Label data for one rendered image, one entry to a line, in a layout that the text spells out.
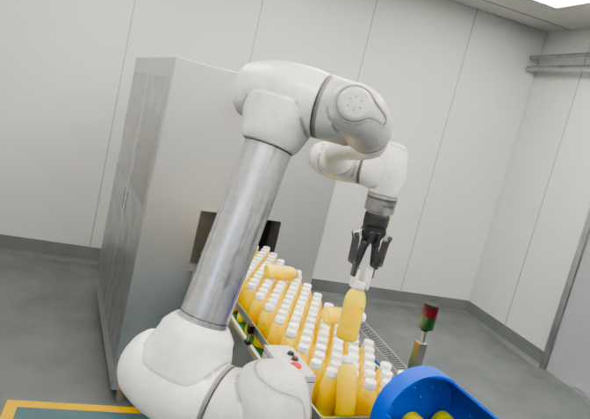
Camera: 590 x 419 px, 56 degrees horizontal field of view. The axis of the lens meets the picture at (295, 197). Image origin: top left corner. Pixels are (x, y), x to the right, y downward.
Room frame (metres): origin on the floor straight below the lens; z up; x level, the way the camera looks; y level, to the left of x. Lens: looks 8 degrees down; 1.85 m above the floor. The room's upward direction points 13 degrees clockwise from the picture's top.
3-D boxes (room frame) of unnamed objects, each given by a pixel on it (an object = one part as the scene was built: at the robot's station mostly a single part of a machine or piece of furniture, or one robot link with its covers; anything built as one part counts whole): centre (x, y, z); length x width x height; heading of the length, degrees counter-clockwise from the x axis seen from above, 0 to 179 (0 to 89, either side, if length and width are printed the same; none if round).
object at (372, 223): (1.61, -0.25, 1.58); 0.08 x 0.07 x 0.09; 115
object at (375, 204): (1.61, -0.25, 1.65); 0.09 x 0.09 x 0.06
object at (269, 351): (1.64, -0.10, 1.05); 0.20 x 0.10 x 0.10; 25
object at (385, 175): (1.62, -0.24, 1.76); 0.13 x 0.11 x 0.16; 73
